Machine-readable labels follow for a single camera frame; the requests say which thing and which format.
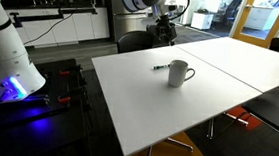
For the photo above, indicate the stainless steel refrigerator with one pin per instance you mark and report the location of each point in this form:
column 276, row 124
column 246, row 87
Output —
column 127, row 23

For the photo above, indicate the white kitchen cabinets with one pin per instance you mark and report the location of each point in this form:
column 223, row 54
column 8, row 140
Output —
column 66, row 27

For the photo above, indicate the white rolling cabinet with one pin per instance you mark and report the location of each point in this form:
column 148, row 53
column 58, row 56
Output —
column 201, row 21

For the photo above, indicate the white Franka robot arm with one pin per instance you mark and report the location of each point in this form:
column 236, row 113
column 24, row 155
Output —
column 5, row 44

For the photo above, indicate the orange clamp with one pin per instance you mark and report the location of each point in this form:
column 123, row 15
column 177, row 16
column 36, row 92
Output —
column 64, row 72
column 64, row 99

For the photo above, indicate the orange framed glass door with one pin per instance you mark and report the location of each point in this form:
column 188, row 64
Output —
column 253, row 40

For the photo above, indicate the green marker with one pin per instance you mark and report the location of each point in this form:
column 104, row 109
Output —
column 161, row 67

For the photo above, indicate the black robot mount table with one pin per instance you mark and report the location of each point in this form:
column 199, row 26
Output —
column 25, row 122

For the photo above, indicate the white drawer unit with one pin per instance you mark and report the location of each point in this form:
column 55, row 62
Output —
column 258, row 17

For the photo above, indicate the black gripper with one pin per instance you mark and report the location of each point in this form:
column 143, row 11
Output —
column 167, row 26

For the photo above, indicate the black metal bar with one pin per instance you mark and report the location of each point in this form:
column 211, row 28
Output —
column 37, row 17

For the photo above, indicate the black kitchen countertop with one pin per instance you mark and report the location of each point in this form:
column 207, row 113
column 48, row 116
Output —
column 45, row 3

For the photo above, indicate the dark office chair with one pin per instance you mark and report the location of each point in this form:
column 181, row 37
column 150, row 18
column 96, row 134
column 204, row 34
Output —
column 232, row 10

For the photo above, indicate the white ceramic mug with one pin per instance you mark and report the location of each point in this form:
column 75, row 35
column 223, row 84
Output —
column 177, row 76

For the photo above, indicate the metal table leg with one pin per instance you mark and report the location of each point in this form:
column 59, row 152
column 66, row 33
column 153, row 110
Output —
column 211, row 127
column 178, row 143

